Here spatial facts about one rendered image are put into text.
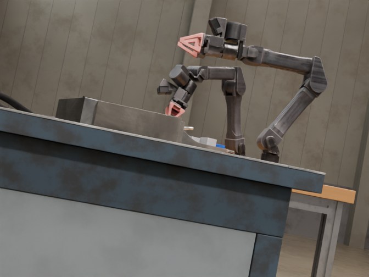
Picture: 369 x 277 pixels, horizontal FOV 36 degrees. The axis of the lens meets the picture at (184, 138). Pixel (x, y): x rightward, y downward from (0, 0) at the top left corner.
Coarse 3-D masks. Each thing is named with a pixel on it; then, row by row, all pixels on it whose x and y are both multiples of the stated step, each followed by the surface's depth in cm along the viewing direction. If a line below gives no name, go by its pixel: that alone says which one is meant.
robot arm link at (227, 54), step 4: (228, 40) 200; (232, 40) 199; (236, 40) 199; (224, 44) 199; (228, 44) 199; (232, 44) 199; (236, 44) 203; (240, 44) 201; (224, 48) 198; (228, 48) 198; (232, 48) 198; (236, 48) 198; (224, 52) 198; (228, 52) 198; (232, 52) 198; (236, 52) 198; (224, 56) 199; (228, 56) 199; (232, 56) 199; (236, 56) 199
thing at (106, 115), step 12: (96, 108) 113; (108, 108) 113; (120, 108) 113; (132, 108) 114; (96, 120) 112; (108, 120) 113; (120, 120) 113; (132, 120) 114; (144, 120) 114; (156, 120) 114; (168, 120) 115; (180, 120) 115; (132, 132) 113; (144, 132) 114; (156, 132) 114; (168, 132) 115
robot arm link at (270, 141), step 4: (268, 136) 197; (272, 136) 197; (268, 140) 196; (272, 140) 197; (268, 144) 196; (272, 144) 196; (276, 144) 197; (268, 148) 197; (272, 148) 197; (276, 148) 197; (268, 152) 198; (272, 152) 197; (276, 152) 197
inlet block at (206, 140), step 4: (200, 140) 193; (204, 140) 191; (208, 140) 189; (212, 140) 190; (216, 140) 191; (208, 144) 189; (212, 144) 190; (216, 144) 191; (228, 152) 196; (232, 152) 196
